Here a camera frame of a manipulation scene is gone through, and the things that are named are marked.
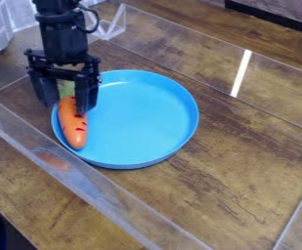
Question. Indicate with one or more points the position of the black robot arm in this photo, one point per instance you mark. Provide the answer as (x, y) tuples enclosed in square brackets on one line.
[(66, 22)]

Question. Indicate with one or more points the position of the clear acrylic corner bracket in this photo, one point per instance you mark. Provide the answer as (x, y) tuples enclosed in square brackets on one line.
[(111, 21)]

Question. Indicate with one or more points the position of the clear acrylic front barrier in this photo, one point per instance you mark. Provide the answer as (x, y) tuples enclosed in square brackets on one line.
[(121, 207)]

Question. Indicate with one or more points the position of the white patterned curtain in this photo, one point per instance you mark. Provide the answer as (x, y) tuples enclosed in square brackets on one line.
[(17, 16)]

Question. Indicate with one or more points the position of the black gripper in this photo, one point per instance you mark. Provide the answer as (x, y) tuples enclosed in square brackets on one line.
[(65, 60)]

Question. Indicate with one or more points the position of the blue round tray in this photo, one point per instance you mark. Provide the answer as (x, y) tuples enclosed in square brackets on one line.
[(145, 118)]

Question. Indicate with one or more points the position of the orange toy carrot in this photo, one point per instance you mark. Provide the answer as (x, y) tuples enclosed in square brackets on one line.
[(74, 123)]

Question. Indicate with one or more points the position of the black bar at top right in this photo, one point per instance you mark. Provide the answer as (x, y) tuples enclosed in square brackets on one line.
[(283, 12)]

